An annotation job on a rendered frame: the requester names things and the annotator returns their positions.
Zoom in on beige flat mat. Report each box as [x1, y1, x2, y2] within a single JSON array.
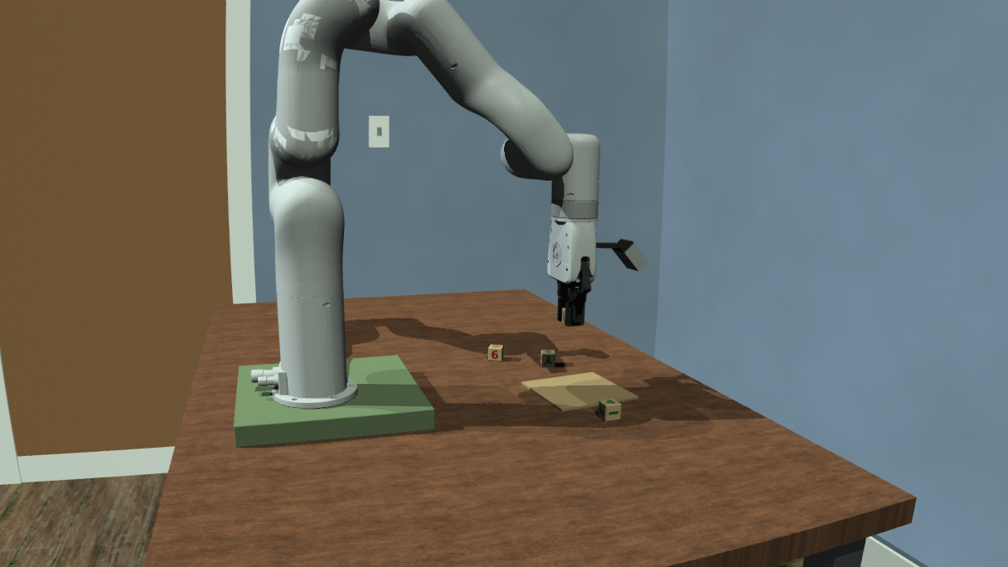
[[521, 372, 638, 412]]

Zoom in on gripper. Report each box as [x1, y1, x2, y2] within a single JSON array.
[[547, 216, 598, 327]]

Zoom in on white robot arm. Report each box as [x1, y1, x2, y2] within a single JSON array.
[[251, 0, 600, 409]]

